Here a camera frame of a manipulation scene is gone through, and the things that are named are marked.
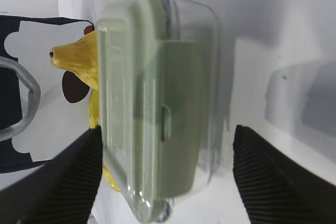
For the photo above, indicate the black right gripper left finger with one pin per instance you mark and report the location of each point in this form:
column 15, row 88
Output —
column 61, row 191

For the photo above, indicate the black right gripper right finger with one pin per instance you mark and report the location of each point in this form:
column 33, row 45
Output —
column 274, row 188

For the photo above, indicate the yellow banana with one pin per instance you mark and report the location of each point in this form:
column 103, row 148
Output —
column 94, row 120

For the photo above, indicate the yellow pear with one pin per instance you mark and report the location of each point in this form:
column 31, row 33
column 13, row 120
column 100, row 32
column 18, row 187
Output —
column 80, row 58

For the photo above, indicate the green lidded glass container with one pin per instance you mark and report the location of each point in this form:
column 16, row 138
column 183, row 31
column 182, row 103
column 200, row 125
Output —
column 158, row 77

